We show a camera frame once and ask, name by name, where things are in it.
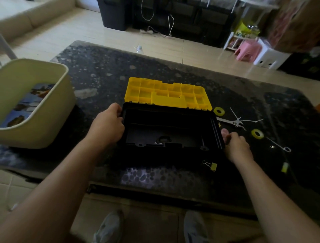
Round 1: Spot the beige sofa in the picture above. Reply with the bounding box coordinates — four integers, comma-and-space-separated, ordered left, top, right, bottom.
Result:
0, 0, 100, 43

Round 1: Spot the patterned curtain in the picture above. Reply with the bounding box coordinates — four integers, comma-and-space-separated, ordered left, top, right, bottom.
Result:
268, 0, 320, 53

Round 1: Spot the pink plastic stool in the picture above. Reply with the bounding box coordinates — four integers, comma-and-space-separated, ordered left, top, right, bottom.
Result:
234, 40, 262, 62

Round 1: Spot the person's left hand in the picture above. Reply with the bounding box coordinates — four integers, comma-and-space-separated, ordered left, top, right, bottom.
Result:
85, 103, 125, 151

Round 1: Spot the person's left grey shoe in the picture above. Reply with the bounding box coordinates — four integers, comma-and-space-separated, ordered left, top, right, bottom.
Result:
93, 209, 125, 243

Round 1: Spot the silver adjustable wrench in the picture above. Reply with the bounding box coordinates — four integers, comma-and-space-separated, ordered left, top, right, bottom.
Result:
216, 117, 244, 128

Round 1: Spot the yellow-green bag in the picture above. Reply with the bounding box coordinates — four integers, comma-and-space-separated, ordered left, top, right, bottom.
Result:
234, 21, 260, 38

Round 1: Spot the grey chair leg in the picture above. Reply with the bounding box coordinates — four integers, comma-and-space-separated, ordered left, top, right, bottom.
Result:
0, 34, 18, 61

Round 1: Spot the black media cabinet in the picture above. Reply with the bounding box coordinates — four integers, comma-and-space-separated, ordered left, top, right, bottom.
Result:
97, 0, 236, 48

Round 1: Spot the cream plastic bin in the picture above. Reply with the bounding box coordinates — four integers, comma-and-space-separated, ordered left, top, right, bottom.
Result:
0, 58, 76, 150

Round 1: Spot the black handle part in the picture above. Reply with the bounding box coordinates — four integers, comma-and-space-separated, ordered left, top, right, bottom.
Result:
155, 135, 172, 145

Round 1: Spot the yellow binder clip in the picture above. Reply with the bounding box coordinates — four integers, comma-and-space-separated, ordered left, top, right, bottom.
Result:
202, 160, 218, 172

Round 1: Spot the person's right grey shoe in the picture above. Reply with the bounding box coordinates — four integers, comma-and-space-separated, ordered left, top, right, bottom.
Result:
184, 210, 211, 243

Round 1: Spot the person's right hand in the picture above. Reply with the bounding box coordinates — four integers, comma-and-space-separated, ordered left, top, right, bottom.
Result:
221, 128, 254, 164

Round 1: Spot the person's grey shoe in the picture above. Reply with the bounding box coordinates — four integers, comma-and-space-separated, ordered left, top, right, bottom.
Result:
93, 209, 125, 243
184, 210, 211, 243

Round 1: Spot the white cable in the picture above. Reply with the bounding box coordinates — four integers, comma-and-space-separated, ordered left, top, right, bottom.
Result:
141, 0, 175, 38

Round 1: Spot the white plastic stool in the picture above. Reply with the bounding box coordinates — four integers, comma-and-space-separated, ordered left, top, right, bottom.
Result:
253, 38, 292, 70

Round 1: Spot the printed picture sheet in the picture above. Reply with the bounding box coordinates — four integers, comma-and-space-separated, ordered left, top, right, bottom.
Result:
0, 83, 55, 128

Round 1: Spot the black toolbox with yellow lid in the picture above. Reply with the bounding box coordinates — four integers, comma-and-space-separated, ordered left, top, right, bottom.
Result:
117, 77, 226, 164

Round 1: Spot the person's right forearm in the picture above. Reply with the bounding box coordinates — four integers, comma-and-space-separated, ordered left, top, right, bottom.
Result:
234, 158, 320, 243

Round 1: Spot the white shelf rack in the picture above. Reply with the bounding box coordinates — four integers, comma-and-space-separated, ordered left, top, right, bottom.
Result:
223, 0, 279, 51

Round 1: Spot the person's left forearm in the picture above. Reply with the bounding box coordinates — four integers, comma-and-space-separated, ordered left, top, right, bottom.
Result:
0, 138, 106, 243

